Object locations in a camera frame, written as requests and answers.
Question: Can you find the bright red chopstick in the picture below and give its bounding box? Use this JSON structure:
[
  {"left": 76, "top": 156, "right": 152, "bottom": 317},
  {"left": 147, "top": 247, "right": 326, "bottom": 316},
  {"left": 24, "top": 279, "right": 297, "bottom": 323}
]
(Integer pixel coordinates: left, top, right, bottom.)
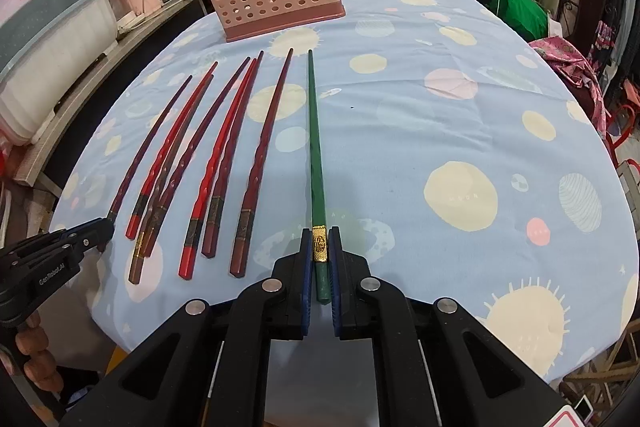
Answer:
[
  {"left": 178, "top": 58, "right": 258, "bottom": 280},
  {"left": 125, "top": 61, "right": 220, "bottom": 241}
]

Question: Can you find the green bag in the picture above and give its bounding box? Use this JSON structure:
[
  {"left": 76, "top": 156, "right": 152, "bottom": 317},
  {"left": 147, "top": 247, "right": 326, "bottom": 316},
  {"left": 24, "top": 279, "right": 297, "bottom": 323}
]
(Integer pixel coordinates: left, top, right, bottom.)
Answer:
[{"left": 492, "top": 0, "right": 551, "bottom": 42}]

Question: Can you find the dark metal chair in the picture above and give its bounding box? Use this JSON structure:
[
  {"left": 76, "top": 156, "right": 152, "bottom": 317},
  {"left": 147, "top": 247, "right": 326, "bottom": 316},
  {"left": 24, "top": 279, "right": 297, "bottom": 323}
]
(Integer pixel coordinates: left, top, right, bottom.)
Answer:
[{"left": 565, "top": 0, "right": 611, "bottom": 58}]

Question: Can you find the dark maroon twisted chopstick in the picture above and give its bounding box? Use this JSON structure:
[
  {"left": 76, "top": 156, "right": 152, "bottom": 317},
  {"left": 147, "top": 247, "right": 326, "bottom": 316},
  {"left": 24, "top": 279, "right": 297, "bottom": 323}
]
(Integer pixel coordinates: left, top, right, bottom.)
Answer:
[{"left": 137, "top": 57, "right": 251, "bottom": 260}]

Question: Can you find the blue planet print tablecloth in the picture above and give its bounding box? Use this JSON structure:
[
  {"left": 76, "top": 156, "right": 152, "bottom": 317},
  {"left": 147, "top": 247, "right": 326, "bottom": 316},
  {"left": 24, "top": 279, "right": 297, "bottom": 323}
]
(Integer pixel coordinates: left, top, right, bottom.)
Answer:
[{"left": 50, "top": 0, "right": 640, "bottom": 383}]

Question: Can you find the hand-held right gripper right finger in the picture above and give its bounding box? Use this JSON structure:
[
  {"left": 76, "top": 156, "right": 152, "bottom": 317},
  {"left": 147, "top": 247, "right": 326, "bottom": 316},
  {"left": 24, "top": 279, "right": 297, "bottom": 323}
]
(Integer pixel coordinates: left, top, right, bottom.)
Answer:
[{"left": 327, "top": 228, "right": 576, "bottom": 427}]

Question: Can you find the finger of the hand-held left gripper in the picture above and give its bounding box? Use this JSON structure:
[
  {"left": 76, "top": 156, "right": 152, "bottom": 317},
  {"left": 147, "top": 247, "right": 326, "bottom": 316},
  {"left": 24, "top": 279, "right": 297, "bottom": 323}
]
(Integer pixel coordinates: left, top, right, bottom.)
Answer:
[{"left": 47, "top": 217, "right": 117, "bottom": 254}]

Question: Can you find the maroon chopstick with dark band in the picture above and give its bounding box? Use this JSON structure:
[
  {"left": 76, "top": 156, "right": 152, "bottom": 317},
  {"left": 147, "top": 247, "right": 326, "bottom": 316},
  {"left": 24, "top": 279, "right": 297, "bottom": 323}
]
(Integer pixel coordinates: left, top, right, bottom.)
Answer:
[
  {"left": 228, "top": 48, "right": 295, "bottom": 279},
  {"left": 201, "top": 51, "right": 265, "bottom": 258}
]

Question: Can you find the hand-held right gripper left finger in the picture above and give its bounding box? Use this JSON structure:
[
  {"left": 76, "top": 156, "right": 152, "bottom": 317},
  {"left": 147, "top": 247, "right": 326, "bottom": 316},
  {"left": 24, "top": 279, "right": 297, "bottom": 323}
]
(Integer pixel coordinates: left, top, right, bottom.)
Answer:
[{"left": 59, "top": 228, "right": 315, "bottom": 427}]

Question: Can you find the wooden stool frame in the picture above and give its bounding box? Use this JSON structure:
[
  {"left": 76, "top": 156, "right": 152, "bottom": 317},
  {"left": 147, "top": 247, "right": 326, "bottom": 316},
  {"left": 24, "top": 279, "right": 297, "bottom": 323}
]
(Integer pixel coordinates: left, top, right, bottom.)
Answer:
[{"left": 560, "top": 322, "right": 640, "bottom": 408}]

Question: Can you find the thin dark maroon chopstick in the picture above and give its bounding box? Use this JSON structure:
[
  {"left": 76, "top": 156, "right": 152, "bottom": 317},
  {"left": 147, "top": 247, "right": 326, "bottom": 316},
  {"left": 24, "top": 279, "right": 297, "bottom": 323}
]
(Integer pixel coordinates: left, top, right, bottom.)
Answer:
[{"left": 106, "top": 75, "right": 194, "bottom": 225}]

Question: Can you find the pink patterned cloth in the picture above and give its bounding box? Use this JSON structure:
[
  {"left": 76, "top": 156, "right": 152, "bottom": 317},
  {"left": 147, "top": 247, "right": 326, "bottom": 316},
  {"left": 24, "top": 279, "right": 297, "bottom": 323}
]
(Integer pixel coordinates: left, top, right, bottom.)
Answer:
[{"left": 530, "top": 34, "right": 608, "bottom": 138}]

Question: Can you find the maroon chopstick with gold band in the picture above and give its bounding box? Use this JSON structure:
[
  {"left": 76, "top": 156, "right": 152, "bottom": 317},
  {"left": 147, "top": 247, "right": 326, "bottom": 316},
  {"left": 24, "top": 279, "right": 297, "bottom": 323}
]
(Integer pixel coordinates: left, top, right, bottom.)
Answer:
[{"left": 127, "top": 75, "right": 215, "bottom": 284}]

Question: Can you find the white dish rack grey lid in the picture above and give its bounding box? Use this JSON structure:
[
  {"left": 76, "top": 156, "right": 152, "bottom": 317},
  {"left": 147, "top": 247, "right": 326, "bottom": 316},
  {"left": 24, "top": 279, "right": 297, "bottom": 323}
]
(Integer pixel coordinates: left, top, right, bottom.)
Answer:
[{"left": 0, "top": 0, "right": 119, "bottom": 145}]

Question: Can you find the green chopstick with gold band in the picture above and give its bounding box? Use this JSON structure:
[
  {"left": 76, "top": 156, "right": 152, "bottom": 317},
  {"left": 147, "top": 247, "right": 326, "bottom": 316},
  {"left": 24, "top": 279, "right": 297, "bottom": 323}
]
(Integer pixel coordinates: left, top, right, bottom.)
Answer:
[{"left": 306, "top": 49, "right": 333, "bottom": 305}]

